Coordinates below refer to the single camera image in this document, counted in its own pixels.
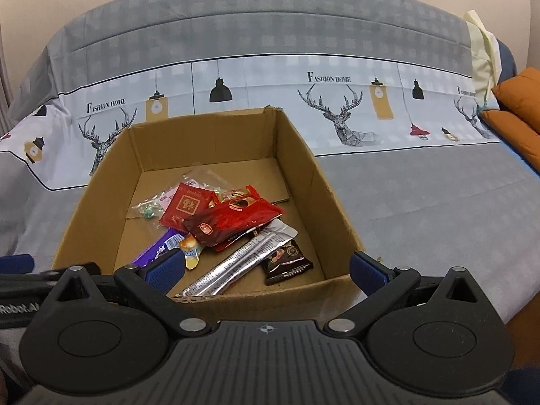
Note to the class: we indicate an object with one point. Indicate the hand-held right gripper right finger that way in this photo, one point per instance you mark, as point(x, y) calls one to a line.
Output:
point(369, 274)

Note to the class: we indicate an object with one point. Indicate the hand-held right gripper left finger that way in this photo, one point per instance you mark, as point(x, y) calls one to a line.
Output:
point(166, 269)

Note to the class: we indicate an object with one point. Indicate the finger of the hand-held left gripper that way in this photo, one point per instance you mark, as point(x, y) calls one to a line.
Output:
point(17, 263)

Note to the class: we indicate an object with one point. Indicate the purple snack packet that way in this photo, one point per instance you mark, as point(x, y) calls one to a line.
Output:
point(158, 249)

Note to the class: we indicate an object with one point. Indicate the small orange jelly cup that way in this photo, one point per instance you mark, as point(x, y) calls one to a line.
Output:
point(190, 251)

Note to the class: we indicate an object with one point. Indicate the clear candy bag pink label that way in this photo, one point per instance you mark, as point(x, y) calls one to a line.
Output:
point(156, 206)

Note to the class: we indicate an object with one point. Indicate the red packet with gold symbol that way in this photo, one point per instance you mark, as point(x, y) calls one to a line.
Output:
point(185, 206)

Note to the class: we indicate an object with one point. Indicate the silver stick packet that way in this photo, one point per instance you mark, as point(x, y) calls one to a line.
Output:
point(240, 261)

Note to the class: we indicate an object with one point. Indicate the dark brown snack packet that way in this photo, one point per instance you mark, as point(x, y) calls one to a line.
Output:
point(287, 261)

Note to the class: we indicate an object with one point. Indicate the large red snack packet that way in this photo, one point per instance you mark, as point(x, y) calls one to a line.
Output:
point(236, 219)

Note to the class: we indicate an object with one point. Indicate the red packet with dark oval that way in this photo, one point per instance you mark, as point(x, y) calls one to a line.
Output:
point(242, 196)

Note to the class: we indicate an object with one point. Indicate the cardboard box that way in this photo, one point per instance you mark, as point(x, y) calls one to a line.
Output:
point(236, 143)

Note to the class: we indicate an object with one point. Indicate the grey curtain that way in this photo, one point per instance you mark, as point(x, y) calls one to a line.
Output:
point(4, 101)

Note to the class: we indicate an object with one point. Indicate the orange cushion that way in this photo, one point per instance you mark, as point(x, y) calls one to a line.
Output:
point(514, 135)
point(519, 90)

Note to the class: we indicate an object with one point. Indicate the cream cloth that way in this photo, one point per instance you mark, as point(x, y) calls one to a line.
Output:
point(483, 59)

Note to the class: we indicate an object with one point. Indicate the dark blue cushion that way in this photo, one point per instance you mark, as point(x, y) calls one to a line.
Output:
point(506, 59)

